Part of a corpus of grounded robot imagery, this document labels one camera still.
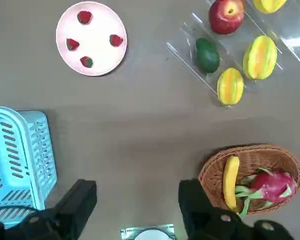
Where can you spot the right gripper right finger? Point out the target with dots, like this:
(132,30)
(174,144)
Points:
(197,215)

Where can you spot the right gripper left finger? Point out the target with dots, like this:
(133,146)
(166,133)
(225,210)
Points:
(72,207)

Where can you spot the yellow star fruit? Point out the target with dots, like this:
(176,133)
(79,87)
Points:
(260,58)
(267,5)
(230,86)

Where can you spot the blue plastic basket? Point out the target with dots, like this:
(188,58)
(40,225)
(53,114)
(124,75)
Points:
(20,140)

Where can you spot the brown wicker basket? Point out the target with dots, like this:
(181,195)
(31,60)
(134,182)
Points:
(265,155)

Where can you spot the clear acrylic display shelf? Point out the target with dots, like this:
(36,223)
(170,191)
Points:
(233,47)

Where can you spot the yellow banana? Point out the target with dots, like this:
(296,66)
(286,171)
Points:
(230,180)

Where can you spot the pink dragon fruit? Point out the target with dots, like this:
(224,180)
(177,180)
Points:
(272,186)

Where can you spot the red strawberry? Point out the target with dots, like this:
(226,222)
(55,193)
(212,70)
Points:
(115,40)
(84,17)
(72,44)
(86,61)

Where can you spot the pink round plate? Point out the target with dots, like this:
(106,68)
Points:
(95,50)

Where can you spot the green avocado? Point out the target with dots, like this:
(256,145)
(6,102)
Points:
(207,56)

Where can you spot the red apple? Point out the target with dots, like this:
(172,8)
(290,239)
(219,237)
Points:
(226,20)

